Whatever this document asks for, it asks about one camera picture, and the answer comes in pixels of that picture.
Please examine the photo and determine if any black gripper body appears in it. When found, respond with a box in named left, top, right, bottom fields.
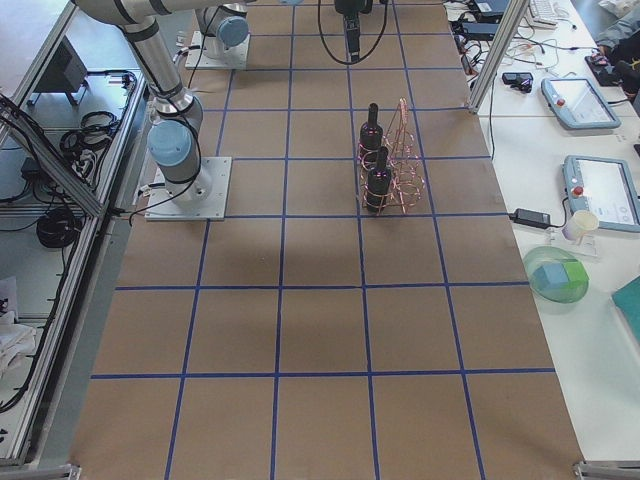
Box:
left=334, top=0, right=373, bottom=15

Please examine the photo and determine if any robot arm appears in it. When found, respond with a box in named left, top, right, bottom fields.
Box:
left=74, top=1, right=249, bottom=205
left=195, top=3, right=250, bottom=68

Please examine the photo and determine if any dark wine bottle in basket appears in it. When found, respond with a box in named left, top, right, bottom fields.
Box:
left=359, top=103, right=383, bottom=163

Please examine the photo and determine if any far teach pendant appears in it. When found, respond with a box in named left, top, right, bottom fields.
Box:
left=540, top=77, right=621, bottom=130

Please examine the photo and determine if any teach pendant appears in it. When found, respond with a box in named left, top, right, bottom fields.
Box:
left=562, top=155, right=639, bottom=233
left=540, top=77, right=621, bottom=130

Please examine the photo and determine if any black power adapter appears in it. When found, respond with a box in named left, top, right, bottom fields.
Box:
left=509, top=208, right=551, bottom=229

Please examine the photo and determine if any near teach pendant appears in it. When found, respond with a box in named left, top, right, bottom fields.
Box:
left=562, top=155, right=639, bottom=233

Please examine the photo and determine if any paper cup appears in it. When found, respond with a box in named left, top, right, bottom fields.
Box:
left=562, top=210, right=599, bottom=242

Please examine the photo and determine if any green plastic bowl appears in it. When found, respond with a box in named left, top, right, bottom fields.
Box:
left=523, top=246, right=589, bottom=304

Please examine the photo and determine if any teal book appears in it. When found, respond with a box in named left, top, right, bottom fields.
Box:
left=612, top=277, right=640, bottom=341

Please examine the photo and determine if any white crumpled cloth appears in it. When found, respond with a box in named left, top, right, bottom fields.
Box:
left=0, top=275, right=36, bottom=376

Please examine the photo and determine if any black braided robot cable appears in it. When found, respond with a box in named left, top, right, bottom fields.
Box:
left=317, top=0, right=390, bottom=65

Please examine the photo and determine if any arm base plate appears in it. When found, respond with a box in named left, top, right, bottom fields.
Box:
left=185, top=31, right=251, bottom=70
left=144, top=157, right=232, bottom=221

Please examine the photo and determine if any aluminium frame post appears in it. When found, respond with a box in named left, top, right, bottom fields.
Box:
left=467, top=0, right=528, bottom=114

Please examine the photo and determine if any copper wire wine basket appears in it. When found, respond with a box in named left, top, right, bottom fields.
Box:
left=357, top=97, right=425, bottom=215

